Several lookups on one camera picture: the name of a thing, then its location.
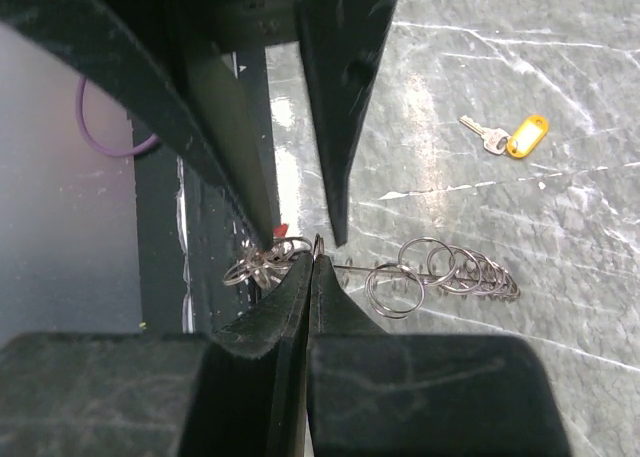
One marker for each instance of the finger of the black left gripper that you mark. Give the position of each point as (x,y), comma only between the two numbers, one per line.
(149,56)
(341,43)

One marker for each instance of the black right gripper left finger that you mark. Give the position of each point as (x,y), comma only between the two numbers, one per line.
(237,392)

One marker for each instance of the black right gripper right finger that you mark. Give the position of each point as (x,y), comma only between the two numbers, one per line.
(373,393)

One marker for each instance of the round metal key organizer disc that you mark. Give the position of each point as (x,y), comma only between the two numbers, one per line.
(395,289)

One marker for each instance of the key with yellow tag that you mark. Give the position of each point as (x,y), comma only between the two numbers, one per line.
(518,144)

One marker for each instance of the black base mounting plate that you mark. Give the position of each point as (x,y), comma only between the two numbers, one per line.
(188,236)

